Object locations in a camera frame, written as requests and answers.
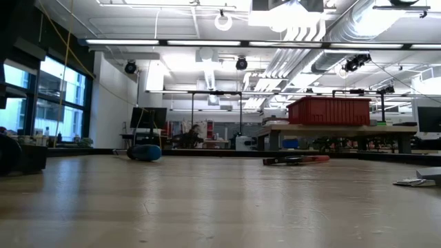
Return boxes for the blue-handled screwdriver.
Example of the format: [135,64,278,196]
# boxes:
[125,142,163,163]

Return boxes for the large window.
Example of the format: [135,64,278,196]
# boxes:
[0,54,94,145]

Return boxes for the black ceiling camera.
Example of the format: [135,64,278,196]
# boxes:
[342,53,373,74]

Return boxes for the red-handled pliers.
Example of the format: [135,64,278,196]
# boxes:
[263,154,331,167]

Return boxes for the wooden cart top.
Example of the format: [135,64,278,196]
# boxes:
[256,123,418,137]

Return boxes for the yellow cable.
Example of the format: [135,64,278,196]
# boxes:
[37,0,97,149]

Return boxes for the black utility knife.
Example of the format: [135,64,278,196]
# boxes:
[393,166,441,189]

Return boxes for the white machine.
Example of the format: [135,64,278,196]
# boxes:
[235,135,256,152]

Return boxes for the red ribbed crate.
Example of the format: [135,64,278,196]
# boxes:
[287,96,371,126]

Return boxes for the white tape roll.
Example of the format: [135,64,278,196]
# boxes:
[214,12,234,32]

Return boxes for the black computer monitor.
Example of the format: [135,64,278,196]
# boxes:
[417,105,441,134]
[130,106,168,130]

